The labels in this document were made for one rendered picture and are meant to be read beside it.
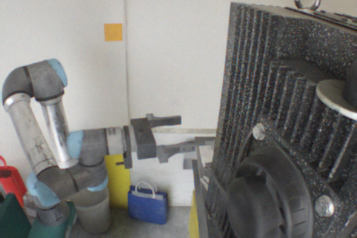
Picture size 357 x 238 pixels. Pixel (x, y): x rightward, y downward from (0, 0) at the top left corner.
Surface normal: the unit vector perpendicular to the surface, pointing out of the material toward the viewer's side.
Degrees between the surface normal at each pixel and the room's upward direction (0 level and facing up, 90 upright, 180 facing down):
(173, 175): 90
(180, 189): 90
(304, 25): 90
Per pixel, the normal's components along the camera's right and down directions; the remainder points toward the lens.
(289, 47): 0.27, 0.47
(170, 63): 0.03, 0.47
